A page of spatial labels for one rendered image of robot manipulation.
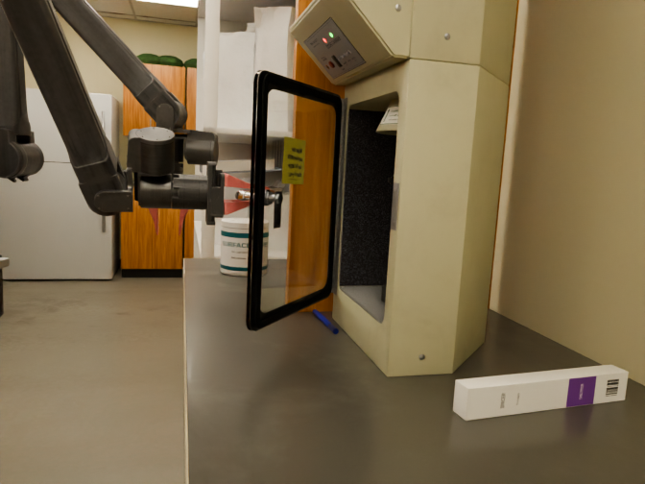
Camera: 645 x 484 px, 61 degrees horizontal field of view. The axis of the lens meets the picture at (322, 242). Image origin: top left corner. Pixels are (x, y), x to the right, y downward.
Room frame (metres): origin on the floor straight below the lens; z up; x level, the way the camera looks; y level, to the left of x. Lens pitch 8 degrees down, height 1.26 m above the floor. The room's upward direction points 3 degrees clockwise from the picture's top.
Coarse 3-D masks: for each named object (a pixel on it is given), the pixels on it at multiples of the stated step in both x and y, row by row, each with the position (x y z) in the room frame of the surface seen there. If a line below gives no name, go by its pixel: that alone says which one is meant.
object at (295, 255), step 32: (256, 96) 0.82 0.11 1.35; (288, 96) 0.90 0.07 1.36; (288, 128) 0.90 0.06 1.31; (320, 128) 1.01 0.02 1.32; (288, 160) 0.91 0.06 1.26; (320, 160) 1.02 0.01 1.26; (288, 192) 0.91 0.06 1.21; (320, 192) 1.02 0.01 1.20; (288, 224) 0.92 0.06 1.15; (320, 224) 1.03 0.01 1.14; (288, 256) 0.92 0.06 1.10; (320, 256) 1.04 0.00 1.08; (288, 288) 0.93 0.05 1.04; (320, 288) 1.04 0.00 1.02
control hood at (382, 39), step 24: (336, 0) 0.81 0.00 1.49; (360, 0) 0.78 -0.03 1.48; (384, 0) 0.79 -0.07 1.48; (408, 0) 0.80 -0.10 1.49; (312, 24) 0.95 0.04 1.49; (360, 24) 0.80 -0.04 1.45; (384, 24) 0.79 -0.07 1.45; (408, 24) 0.80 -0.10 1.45; (360, 48) 0.86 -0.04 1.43; (384, 48) 0.79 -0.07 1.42; (408, 48) 0.80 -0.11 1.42; (360, 72) 0.94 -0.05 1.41
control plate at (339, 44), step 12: (324, 24) 0.90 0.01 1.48; (336, 24) 0.87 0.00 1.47; (312, 36) 0.99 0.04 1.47; (324, 36) 0.94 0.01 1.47; (336, 36) 0.90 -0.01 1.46; (312, 48) 1.04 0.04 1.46; (324, 48) 0.98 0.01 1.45; (336, 48) 0.94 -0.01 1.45; (348, 48) 0.90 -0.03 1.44; (324, 60) 1.03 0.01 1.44; (348, 60) 0.93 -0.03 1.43; (360, 60) 0.89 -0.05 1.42; (336, 72) 1.03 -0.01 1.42
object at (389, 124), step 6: (396, 102) 0.93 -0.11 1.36; (390, 108) 0.94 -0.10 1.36; (396, 108) 0.92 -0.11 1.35; (384, 114) 0.95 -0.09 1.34; (390, 114) 0.92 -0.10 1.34; (396, 114) 0.91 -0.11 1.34; (384, 120) 0.93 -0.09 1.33; (390, 120) 0.91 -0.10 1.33; (396, 120) 0.90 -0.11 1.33; (378, 126) 0.95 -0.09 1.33; (384, 126) 0.92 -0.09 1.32; (390, 126) 0.91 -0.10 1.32; (396, 126) 0.90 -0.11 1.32; (378, 132) 0.97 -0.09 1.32; (384, 132) 1.00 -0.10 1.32; (390, 132) 1.01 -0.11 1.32; (396, 132) 1.03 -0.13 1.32
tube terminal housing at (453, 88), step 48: (432, 0) 0.80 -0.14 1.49; (480, 0) 0.82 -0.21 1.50; (432, 48) 0.81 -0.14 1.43; (480, 48) 0.82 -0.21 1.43; (384, 96) 0.91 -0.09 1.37; (432, 96) 0.81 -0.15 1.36; (480, 96) 0.84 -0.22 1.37; (432, 144) 0.81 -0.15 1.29; (480, 144) 0.86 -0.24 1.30; (432, 192) 0.81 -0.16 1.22; (480, 192) 0.88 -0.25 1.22; (432, 240) 0.81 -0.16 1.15; (480, 240) 0.91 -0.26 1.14; (432, 288) 0.81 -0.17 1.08; (480, 288) 0.94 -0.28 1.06; (384, 336) 0.82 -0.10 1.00; (432, 336) 0.82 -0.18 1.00; (480, 336) 0.96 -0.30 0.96
